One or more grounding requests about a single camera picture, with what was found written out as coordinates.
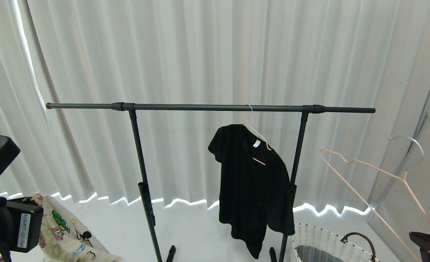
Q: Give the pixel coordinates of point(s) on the black clothes rack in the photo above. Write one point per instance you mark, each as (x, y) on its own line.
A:
(200, 107)

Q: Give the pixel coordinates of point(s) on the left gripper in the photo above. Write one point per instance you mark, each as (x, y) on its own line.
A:
(4, 222)

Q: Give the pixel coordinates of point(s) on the white curtain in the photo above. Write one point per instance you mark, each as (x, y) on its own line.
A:
(200, 47)

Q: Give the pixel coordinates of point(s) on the cream printed garment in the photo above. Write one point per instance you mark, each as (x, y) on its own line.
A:
(65, 233)

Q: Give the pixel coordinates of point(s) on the pink clothes hanger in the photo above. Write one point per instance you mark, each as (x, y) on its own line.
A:
(404, 176)
(260, 137)

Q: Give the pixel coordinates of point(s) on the white laundry basket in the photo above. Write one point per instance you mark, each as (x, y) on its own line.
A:
(316, 236)

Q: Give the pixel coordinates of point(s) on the black garment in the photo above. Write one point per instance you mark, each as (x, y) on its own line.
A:
(251, 196)

